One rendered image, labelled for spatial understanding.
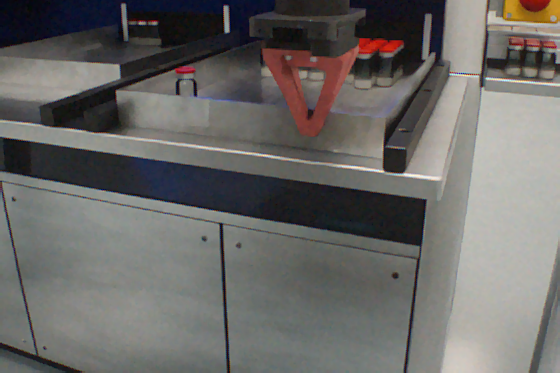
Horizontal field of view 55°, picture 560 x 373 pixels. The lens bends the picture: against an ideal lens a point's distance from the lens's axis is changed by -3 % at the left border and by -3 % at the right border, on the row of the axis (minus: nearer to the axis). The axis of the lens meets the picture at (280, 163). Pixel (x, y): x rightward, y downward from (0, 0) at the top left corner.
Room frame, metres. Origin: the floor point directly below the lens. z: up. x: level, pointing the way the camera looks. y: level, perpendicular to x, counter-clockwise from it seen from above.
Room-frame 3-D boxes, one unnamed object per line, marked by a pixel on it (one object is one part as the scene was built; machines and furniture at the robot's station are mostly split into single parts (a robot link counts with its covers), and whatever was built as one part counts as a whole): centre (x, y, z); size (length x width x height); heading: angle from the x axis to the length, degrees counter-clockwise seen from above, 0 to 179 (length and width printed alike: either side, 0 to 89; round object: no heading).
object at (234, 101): (0.63, -0.03, 0.90); 0.34 x 0.26 x 0.04; 158
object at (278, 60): (0.45, -0.03, 0.94); 0.07 x 0.07 x 0.09; 69
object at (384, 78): (0.71, -0.06, 0.90); 0.18 x 0.02 x 0.05; 68
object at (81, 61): (0.85, 0.25, 0.90); 0.34 x 0.26 x 0.04; 159
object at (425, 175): (0.73, 0.12, 0.87); 0.70 x 0.48 x 0.02; 69
